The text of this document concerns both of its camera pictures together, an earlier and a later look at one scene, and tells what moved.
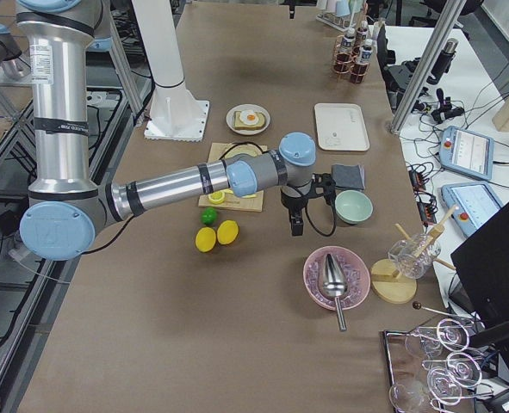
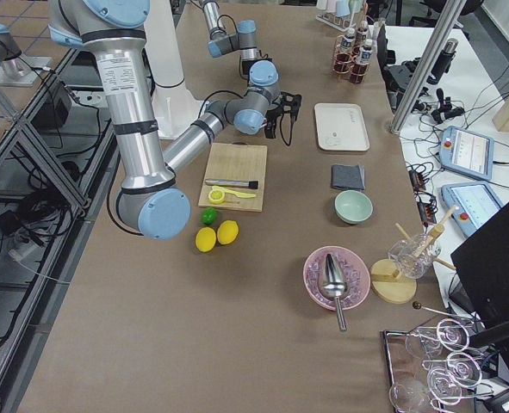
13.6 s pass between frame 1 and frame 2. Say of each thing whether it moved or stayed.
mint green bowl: stayed
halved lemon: stayed
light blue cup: stayed
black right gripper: moved
